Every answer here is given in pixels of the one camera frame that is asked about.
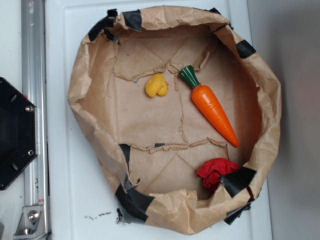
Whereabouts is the yellow rubber duck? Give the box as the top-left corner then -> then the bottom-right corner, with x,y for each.
145,73 -> 169,98

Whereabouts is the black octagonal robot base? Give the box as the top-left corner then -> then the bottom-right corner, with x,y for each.
0,77 -> 38,191

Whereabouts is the brown paper bag tray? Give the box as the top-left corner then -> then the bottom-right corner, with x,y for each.
67,6 -> 282,235

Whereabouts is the orange plastic toy carrot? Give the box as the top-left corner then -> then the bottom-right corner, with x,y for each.
179,65 -> 240,148

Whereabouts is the crumpled red cloth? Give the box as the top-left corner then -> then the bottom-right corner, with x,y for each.
196,157 -> 240,196

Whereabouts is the white tray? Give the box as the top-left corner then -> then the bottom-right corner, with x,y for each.
44,0 -> 274,240

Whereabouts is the aluminium extrusion rail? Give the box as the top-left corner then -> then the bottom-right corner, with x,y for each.
13,0 -> 52,240

